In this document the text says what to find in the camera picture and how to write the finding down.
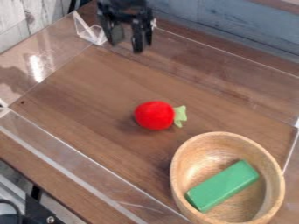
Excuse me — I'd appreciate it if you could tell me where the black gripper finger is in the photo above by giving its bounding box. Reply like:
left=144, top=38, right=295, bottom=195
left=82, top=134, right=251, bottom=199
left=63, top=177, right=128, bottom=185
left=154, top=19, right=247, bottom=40
left=131, top=19, right=154, bottom=53
left=98, top=16, right=126, bottom=46

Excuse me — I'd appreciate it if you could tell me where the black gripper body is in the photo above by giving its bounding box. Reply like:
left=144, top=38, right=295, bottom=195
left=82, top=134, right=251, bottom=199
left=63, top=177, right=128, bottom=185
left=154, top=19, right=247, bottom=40
left=98, top=0, right=156, bottom=29

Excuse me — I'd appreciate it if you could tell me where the red plush tomato toy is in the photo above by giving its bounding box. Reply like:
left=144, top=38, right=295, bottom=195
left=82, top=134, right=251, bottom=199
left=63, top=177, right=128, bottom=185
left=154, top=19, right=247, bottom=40
left=134, top=101, right=188, bottom=130

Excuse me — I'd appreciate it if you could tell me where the wooden bowl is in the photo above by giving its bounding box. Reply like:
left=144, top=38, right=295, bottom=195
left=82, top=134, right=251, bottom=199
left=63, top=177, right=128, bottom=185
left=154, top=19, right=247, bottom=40
left=170, top=131, right=286, bottom=224

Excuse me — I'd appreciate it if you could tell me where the green rectangular block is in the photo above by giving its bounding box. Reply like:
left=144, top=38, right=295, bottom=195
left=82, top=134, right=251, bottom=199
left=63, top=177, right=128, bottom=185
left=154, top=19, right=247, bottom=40
left=184, top=160, right=259, bottom=213

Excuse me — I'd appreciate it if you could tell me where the black clamp with screw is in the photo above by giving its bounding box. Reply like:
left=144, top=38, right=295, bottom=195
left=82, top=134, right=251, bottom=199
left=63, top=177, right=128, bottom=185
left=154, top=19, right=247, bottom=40
left=23, top=195, right=66, bottom=224

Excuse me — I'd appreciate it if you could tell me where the clear acrylic corner bracket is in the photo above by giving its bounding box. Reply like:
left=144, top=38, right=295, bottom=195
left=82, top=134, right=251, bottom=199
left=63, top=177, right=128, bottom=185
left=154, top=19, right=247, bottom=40
left=72, top=11, right=108, bottom=46

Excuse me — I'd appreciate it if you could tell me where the clear acrylic back wall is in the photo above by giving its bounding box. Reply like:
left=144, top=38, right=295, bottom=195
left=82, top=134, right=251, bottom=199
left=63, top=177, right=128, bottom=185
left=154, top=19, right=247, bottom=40
left=112, top=18, right=299, bottom=124

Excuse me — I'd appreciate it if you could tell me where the clear acrylic wall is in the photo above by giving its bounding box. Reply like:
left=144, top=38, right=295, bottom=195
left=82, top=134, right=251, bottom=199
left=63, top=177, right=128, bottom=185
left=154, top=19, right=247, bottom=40
left=112, top=18, right=299, bottom=124
left=0, top=108, right=191, bottom=224

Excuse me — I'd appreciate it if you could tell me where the clear acrylic front wall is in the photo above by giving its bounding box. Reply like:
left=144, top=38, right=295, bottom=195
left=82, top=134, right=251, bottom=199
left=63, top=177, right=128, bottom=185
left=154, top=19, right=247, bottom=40
left=0, top=108, right=191, bottom=224

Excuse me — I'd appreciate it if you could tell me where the black cable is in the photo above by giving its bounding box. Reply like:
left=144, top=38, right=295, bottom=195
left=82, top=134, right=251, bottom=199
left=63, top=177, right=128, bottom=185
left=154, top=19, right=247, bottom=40
left=0, top=199, right=24, bottom=224

